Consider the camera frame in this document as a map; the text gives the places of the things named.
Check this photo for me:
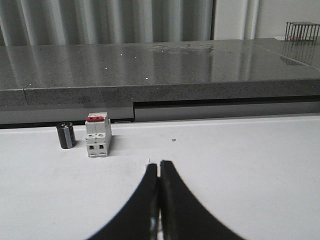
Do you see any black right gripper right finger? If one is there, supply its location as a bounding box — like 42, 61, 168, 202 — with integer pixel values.
160, 160, 242, 240

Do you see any dark cylindrical capacitor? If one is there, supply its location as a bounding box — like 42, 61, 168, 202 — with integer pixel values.
56, 121, 77, 149

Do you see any grey pleated curtain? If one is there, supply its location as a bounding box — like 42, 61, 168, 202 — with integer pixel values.
0, 0, 216, 46

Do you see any wire mesh basket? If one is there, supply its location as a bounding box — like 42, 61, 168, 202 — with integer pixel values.
284, 21, 320, 43

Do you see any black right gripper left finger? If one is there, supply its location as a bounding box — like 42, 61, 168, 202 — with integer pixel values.
89, 163, 159, 240

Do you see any grey stone countertop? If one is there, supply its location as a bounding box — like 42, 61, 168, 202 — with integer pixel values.
0, 38, 320, 128

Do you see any white circuit breaker red switch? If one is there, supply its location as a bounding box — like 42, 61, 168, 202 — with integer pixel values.
85, 112, 112, 158

